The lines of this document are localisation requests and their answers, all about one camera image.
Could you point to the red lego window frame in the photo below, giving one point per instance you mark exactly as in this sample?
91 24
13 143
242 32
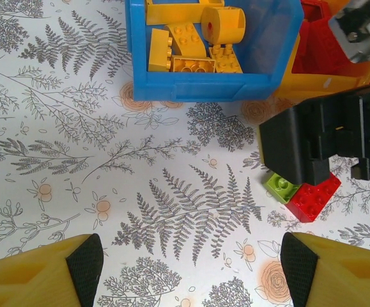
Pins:
304 9

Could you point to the yellow lego window frame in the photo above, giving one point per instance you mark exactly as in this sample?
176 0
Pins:
172 14

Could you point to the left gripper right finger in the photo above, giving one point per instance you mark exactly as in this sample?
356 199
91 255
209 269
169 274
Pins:
341 281

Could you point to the orange yellow lego brick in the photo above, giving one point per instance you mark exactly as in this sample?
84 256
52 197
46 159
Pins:
175 65
226 60

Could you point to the floral patterned table cover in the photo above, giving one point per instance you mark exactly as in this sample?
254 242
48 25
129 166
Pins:
76 144

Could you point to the yellow round lego piece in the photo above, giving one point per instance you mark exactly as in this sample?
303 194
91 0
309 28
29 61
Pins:
226 25

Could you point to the yellow plastic bin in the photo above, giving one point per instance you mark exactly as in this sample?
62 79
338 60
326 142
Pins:
315 86

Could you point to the curved orange lego brick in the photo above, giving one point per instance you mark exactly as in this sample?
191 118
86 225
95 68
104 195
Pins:
184 35

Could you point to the lime green lego brick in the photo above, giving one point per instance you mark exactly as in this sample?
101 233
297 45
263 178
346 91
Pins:
280 188

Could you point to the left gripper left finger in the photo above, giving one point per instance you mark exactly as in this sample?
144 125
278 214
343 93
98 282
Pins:
28 281

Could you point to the blue plastic bin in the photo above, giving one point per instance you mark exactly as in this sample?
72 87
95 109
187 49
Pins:
204 88

